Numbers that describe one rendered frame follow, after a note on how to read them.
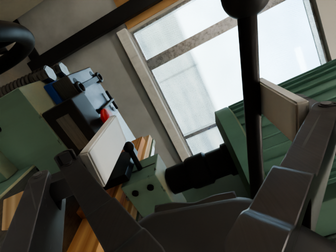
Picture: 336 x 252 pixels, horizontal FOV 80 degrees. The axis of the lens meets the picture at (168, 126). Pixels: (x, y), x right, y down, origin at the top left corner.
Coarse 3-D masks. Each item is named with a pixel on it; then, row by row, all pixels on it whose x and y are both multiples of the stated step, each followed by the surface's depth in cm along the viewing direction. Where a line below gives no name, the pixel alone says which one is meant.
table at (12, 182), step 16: (128, 128) 67; (0, 160) 28; (0, 176) 28; (16, 176) 27; (0, 192) 24; (16, 192) 25; (0, 208) 23; (0, 224) 22; (64, 224) 30; (0, 240) 22; (64, 240) 29
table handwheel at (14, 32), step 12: (0, 24) 27; (12, 24) 29; (0, 36) 27; (12, 36) 29; (24, 36) 32; (0, 48) 32; (12, 48) 40; (24, 48) 37; (0, 60) 42; (12, 60) 42; (0, 72) 43
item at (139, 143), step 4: (132, 140) 64; (136, 140) 63; (140, 140) 61; (144, 140) 64; (136, 144) 60; (140, 144) 60; (136, 148) 57; (140, 148) 58; (140, 152) 57; (140, 156) 56
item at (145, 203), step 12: (156, 156) 39; (144, 168) 37; (156, 168) 36; (132, 180) 35; (144, 180) 34; (156, 180) 34; (132, 192) 35; (144, 192) 35; (156, 192) 35; (168, 192) 36; (180, 192) 43; (144, 204) 37; (156, 204) 36; (144, 216) 38
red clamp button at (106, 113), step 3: (105, 108) 30; (102, 111) 29; (105, 111) 29; (108, 111) 30; (102, 114) 28; (105, 114) 29; (108, 114) 29; (111, 114) 30; (102, 117) 28; (105, 117) 28; (108, 117) 29; (102, 120) 29; (105, 120) 28
